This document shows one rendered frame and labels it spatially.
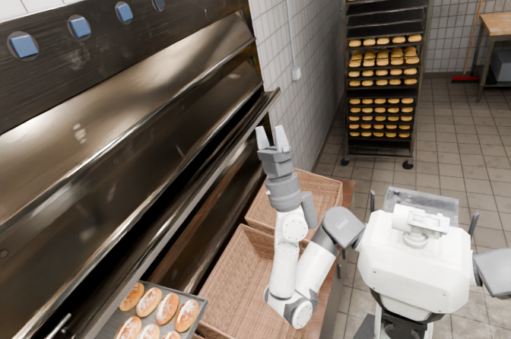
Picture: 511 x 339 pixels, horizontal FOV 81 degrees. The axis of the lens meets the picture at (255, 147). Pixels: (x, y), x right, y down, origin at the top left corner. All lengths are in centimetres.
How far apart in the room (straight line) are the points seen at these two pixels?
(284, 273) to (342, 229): 23
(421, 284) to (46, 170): 100
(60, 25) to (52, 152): 33
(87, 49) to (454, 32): 489
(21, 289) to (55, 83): 52
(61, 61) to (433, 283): 111
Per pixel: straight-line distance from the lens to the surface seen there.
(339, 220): 96
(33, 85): 92
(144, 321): 120
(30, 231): 96
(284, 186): 75
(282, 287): 88
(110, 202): 108
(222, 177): 159
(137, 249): 109
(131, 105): 108
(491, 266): 96
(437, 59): 542
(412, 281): 94
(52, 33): 96
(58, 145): 95
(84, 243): 105
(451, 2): 521
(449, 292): 94
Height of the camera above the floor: 213
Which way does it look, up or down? 33 degrees down
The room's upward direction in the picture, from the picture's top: 12 degrees counter-clockwise
